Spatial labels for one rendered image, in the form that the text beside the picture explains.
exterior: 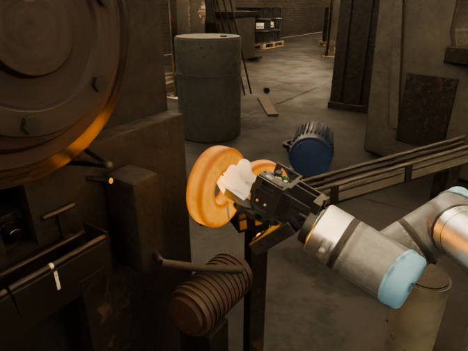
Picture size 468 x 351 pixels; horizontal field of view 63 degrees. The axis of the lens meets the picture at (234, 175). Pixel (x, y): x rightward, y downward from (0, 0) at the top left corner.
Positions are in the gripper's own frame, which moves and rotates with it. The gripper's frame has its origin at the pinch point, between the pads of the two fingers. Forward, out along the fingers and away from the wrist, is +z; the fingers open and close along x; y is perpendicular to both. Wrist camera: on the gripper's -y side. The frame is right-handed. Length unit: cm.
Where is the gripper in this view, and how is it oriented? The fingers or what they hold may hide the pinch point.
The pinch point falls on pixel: (219, 177)
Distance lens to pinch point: 72.3
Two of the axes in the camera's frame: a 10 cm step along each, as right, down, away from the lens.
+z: -7.9, -4.8, 3.8
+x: -5.7, 3.3, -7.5
